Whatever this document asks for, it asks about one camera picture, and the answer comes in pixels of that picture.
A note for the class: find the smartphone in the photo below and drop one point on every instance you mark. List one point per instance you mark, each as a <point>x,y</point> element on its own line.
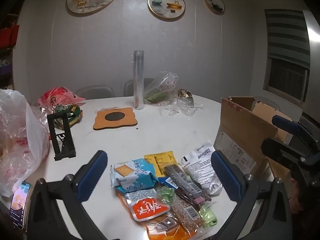
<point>18,205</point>

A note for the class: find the medium round wall painting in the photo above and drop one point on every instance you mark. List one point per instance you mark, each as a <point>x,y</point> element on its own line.
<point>167,10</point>

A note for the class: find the grey chair middle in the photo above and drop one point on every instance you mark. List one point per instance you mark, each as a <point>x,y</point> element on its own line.
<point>128,87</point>

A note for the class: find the cardboard box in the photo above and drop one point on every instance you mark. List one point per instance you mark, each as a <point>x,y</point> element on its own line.
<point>244,125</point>

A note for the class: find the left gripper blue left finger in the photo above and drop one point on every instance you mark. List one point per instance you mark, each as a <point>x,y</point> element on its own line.
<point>88,175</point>

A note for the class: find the striped window blind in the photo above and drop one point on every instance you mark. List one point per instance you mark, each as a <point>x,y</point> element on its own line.
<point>287,36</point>

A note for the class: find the clear bag with greens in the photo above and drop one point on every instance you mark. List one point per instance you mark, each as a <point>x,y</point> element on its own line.
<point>162,89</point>

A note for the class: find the blue cracker snack pack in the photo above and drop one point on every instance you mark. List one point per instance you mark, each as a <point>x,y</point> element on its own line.
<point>133,176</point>

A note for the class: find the grey chair left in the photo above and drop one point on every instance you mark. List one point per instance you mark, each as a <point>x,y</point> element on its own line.
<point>96,92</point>

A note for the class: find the clear grain bar wrapper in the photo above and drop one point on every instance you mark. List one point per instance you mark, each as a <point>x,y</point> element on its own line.
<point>187,215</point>

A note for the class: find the pink plastic bag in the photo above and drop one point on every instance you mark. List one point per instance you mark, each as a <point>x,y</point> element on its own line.
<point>59,96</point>

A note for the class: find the window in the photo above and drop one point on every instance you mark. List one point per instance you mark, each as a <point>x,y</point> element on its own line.
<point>287,80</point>

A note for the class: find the light green snack packet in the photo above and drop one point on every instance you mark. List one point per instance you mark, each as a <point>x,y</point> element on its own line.
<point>208,216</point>

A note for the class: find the white plastic shopping bag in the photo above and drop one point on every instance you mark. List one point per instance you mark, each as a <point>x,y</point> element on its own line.
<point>24,140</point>

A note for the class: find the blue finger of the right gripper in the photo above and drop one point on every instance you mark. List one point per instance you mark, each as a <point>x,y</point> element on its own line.
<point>289,126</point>
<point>278,151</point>

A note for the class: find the orange white snack pouch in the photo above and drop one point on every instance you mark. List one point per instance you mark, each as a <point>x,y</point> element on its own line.
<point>144,205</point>

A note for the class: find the yellow snack pack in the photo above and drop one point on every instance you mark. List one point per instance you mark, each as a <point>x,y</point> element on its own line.
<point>160,160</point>

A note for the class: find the green candy bag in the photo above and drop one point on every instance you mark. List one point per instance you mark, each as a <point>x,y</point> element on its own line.
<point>166,195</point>

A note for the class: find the grey chair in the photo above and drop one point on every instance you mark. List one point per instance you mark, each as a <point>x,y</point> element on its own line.
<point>96,92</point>
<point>128,87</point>
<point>267,102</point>

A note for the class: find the orange wooden coaster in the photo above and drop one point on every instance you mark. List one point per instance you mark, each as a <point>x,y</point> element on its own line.
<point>115,118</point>

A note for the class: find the black phone stand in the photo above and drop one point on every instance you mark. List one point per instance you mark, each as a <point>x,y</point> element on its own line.
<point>62,143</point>

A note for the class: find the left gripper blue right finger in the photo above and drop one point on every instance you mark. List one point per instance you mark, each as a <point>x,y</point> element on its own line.
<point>230,176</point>

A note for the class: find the green snack bag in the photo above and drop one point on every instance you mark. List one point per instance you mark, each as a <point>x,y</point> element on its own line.
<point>74,113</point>

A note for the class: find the crumpled clear wrapper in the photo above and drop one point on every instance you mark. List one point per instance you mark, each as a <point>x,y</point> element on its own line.
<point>187,107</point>

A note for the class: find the person right hand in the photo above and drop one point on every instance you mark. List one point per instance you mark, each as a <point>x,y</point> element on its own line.
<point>296,201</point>

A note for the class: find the blue bar wrapper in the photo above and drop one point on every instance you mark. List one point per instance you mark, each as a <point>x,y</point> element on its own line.
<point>167,181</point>

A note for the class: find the grey chair right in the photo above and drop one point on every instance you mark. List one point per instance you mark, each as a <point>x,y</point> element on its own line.
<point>267,102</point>

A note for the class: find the silver refrigerator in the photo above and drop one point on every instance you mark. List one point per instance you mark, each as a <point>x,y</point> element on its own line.
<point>312,101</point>

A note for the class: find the white oat snack bag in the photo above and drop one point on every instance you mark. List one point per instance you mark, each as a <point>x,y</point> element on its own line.
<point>197,164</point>

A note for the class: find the clear plastic tube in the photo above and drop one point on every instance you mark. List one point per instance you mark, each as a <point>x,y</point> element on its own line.
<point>138,79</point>

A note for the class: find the dark seed bar wrapper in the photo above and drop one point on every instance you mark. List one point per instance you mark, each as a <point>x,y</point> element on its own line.
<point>184,182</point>

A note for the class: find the small round wall painting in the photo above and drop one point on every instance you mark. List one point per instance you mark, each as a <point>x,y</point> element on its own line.
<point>216,6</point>

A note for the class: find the gold foil wrapper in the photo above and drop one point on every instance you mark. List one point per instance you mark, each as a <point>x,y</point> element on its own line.
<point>185,94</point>

